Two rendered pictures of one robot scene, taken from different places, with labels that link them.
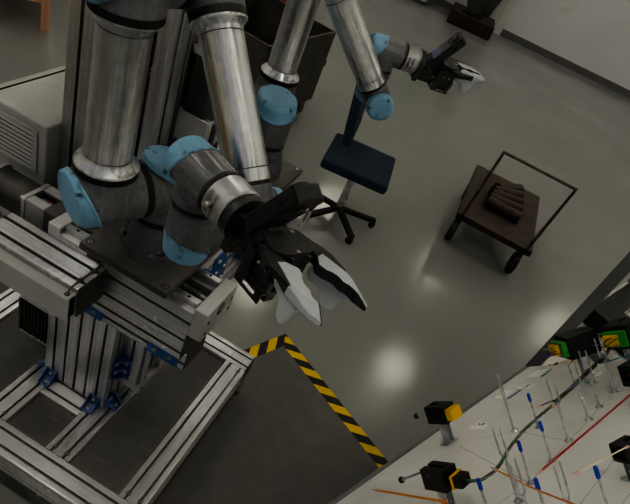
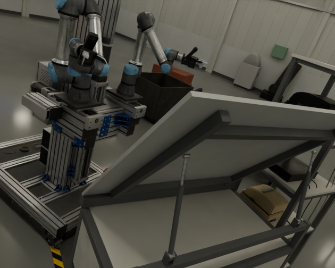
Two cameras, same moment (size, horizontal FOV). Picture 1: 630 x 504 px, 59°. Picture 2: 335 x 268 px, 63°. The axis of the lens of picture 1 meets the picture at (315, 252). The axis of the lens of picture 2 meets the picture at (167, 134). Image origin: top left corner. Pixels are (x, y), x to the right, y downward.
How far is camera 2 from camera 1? 0.99 m
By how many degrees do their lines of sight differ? 20
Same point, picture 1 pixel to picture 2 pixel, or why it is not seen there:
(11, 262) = (33, 101)
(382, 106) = (165, 67)
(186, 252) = (72, 69)
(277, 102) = (130, 67)
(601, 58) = not seen: outside the picture
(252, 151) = (97, 49)
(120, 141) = (64, 51)
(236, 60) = (95, 26)
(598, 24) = (334, 97)
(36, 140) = not seen: hidden behind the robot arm
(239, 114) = not seen: hidden behind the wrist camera
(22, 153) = (46, 80)
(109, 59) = (61, 25)
